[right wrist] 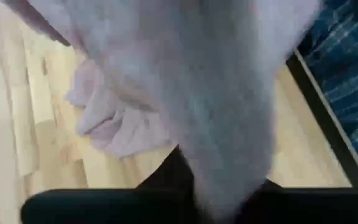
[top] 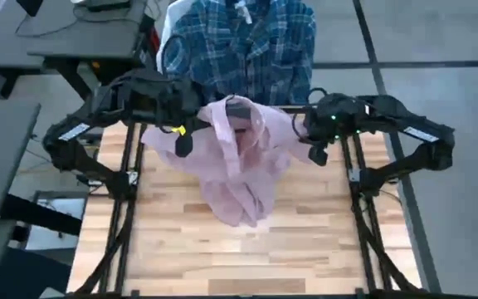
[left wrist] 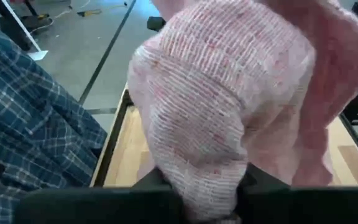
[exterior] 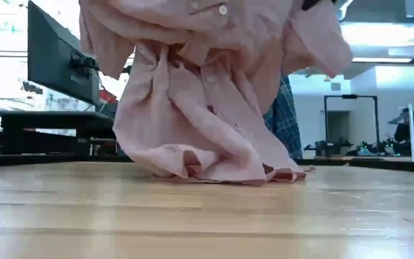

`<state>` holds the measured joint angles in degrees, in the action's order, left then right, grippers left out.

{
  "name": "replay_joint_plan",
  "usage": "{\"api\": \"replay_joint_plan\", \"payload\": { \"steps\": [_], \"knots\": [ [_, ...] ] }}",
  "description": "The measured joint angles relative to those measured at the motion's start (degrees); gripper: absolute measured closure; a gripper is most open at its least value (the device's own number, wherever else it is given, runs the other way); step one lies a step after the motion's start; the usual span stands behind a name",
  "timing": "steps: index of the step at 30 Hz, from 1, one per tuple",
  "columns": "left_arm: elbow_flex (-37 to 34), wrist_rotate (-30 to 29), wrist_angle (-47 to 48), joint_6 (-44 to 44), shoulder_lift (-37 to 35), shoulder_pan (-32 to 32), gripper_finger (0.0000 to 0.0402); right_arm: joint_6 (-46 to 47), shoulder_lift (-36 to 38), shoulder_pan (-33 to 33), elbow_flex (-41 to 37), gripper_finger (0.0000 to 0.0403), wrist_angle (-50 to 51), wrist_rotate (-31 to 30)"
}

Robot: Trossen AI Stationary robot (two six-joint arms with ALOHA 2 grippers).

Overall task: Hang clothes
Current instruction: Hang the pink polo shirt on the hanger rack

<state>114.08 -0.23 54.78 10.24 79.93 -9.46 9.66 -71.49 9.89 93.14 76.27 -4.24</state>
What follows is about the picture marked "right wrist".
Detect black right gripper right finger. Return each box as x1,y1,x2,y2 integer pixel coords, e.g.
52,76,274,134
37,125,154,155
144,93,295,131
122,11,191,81
234,179,358,224

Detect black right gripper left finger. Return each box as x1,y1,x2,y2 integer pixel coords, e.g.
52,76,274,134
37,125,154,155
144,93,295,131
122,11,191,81
20,146,200,224

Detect blue plaid shirt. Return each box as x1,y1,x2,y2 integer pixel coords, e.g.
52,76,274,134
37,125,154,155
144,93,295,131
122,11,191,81
296,0,358,170

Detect pink shirt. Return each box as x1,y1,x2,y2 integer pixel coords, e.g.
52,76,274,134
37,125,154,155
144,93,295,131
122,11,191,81
1,0,323,218

